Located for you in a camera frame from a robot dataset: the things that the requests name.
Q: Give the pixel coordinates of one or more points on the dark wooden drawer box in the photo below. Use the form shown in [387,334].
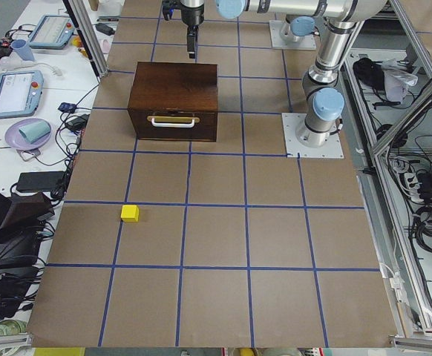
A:
[166,86]

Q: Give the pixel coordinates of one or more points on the wooden drawer with white handle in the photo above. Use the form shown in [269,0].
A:
[174,125]

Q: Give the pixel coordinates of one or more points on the teach pendant tablet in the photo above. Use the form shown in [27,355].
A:
[20,93]
[52,32]

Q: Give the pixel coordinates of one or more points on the black flat power brick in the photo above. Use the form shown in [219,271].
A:
[39,181]

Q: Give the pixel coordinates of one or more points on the lower teach pendant tablet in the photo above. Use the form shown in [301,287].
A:
[20,93]

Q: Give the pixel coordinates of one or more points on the blue plastic cup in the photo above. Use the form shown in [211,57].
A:
[23,50]

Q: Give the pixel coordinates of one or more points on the white power strip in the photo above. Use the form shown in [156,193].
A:
[412,186]

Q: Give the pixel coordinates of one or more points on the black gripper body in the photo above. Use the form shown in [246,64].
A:
[192,17]

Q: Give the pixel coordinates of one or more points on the yellow block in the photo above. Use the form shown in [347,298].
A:
[130,213]

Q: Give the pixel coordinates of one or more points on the black laptop stand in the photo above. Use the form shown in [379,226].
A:
[23,226]

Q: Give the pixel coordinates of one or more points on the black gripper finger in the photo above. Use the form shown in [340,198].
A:
[191,38]

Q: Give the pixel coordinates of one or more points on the black power adapter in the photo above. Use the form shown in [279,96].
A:
[77,123]

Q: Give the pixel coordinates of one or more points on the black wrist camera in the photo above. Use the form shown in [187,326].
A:
[168,7]

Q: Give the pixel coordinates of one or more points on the aluminium frame post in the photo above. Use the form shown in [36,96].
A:
[80,18]

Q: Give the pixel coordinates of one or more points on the small blue device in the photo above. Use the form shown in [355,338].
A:
[66,107]

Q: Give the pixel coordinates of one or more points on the teal cup on plate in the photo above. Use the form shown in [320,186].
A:
[33,131]

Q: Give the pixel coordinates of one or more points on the pink cup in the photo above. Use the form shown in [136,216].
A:
[105,46]

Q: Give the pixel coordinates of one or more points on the purple plate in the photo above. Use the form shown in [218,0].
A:
[15,140]

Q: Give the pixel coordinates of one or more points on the brown paper table mat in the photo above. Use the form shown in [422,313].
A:
[237,244]

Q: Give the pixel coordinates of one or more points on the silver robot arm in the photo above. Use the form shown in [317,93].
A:
[343,20]

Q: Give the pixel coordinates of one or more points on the upper teach pendant tablet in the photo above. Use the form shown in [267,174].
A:
[52,32]

